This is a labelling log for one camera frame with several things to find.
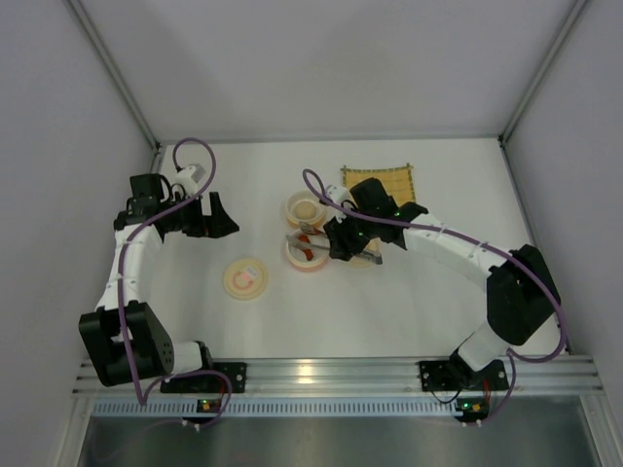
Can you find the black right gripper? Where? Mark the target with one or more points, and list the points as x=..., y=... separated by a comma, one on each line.
x=339, y=238

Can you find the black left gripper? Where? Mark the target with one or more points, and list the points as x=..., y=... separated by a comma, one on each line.
x=205, y=214

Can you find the metal tongs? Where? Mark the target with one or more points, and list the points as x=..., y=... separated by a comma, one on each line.
x=310, y=244

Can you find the orange chicken drumstick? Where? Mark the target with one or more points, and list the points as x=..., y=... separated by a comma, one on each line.
x=307, y=251

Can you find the cream lid with pink handle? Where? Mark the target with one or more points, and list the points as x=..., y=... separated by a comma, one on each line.
x=245, y=279

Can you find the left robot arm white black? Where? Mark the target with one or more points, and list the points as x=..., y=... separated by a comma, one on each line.
x=123, y=336

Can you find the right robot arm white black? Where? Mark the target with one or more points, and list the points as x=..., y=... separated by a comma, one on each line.
x=520, y=292

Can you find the pink bowl white inside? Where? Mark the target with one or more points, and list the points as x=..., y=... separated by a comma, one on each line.
x=297, y=258

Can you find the orange bowl white inside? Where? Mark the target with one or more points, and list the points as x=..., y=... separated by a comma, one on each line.
x=293, y=222

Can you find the bamboo mat green edge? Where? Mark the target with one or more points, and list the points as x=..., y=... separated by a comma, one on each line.
x=397, y=181

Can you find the cream lid with orange handle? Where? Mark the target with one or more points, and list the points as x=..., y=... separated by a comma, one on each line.
x=359, y=263

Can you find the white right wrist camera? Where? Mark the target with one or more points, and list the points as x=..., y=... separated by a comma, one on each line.
x=333, y=194

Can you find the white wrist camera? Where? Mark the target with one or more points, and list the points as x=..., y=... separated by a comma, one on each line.
x=333, y=194
x=190, y=177

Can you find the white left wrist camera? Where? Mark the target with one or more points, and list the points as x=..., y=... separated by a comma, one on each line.
x=190, y=177

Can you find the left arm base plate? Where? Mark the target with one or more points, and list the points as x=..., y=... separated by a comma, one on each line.
x=224, y=377

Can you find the aluminium frame rail front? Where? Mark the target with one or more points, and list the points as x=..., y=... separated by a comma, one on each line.
x=404, y=376

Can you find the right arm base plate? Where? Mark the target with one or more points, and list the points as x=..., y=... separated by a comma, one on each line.
x=445, y=375

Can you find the left upright frame post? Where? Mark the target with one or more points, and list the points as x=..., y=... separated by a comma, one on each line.
x=83, y=19

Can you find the upright frame post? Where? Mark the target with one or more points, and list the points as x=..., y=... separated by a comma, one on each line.
x=83, y=19
x=545, y=66

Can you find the right upright frame post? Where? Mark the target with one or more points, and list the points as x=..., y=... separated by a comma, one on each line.
x=545, y=66

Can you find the slotted grey cable duct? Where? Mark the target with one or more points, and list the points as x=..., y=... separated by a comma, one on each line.
x=283, y=407

